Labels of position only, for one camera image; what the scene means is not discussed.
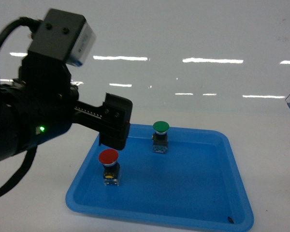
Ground red mushroom push button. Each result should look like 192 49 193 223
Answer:
98 148 121 186

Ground blue plastic tray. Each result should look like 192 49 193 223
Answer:
65 124 254 232

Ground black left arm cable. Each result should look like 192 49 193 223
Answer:
0 16 43 201

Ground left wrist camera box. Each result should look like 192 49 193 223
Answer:
28 9 96 67

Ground green mushroom push button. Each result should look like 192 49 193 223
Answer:
152 121 170 154

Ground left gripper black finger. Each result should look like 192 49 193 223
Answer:
99 93 133 150

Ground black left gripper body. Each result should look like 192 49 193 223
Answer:
15 57 101 135

